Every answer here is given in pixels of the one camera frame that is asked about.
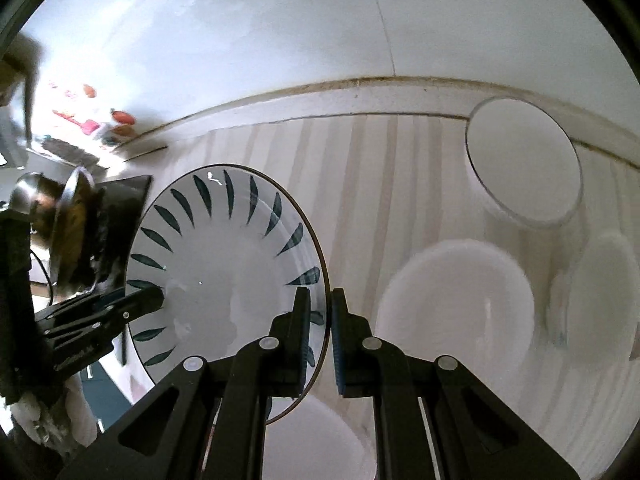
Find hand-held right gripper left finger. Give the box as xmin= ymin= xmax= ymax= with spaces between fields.
xmin=55 ymin=286 xmax=312 ymax=480

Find black flat panel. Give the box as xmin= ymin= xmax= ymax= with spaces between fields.
xmin=92 ymin=174 xmax=153 ymax=293

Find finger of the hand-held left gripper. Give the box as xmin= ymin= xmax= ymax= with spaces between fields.
xmin=34 ymin=285 xmax=166 ymax=376

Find white plate with green leaves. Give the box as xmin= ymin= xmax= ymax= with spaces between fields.
xmin=122 ymin=164 xmax=331 ymax=426

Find white round container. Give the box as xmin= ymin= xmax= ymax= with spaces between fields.
xmin=464 ymin=96 xmax=584 ymax=229

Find plain white plate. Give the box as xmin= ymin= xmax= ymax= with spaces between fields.
xmin=261 ymin=394 xmax=377 ymax=480

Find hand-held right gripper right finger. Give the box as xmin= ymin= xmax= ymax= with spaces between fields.
xmin=330 ymin=287 xmax=583 ymax=480

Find colourful blurred items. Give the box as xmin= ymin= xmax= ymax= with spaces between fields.
xmin=47 ymin=80 xmax=138 ymax=148

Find white cloth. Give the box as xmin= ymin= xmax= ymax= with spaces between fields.
xmin=9 ymin=372 xmax=101 ymax=458

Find stainless steel pot lid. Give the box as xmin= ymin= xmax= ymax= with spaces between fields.
xmin=47 ymin=167 xmax=98 ymax=288

